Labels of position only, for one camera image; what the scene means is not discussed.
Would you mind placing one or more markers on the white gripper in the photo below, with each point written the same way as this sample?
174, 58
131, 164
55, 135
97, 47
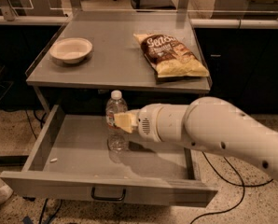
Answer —
147, 122

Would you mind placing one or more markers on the clear plastic water bottle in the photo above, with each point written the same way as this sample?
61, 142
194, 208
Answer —
117, 138

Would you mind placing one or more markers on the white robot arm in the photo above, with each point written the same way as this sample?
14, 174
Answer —
210, 125

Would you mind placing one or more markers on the grey open top drawer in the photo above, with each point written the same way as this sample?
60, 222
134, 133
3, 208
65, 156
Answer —
151, 173

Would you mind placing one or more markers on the yellow brown chip bag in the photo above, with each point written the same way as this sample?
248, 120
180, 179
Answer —
169, 57

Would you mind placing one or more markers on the grey metal cabinet table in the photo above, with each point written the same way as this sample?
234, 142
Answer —
116, 62

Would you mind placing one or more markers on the white paper bowl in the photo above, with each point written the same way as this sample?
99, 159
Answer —
71, 50

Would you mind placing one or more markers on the black drawer handle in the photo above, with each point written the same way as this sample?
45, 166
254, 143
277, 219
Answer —
108, 194

